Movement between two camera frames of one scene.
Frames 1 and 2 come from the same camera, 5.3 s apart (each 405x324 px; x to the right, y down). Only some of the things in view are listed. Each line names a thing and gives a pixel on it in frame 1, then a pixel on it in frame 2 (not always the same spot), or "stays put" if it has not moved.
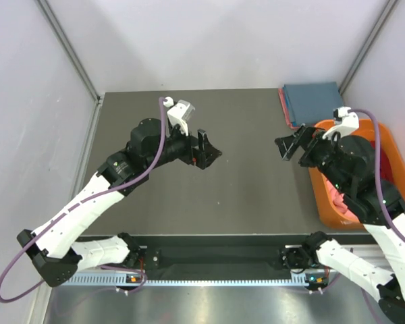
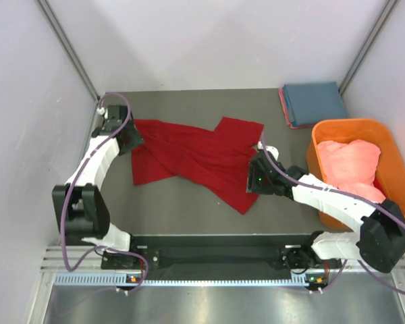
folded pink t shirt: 281,95 stays put
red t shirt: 385,167 to 217,161
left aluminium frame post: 57,32 stays put
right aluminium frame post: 365,47 stays put
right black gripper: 286,145 to 252,185
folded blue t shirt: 312,103 stays put
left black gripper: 205,157 to 136,139
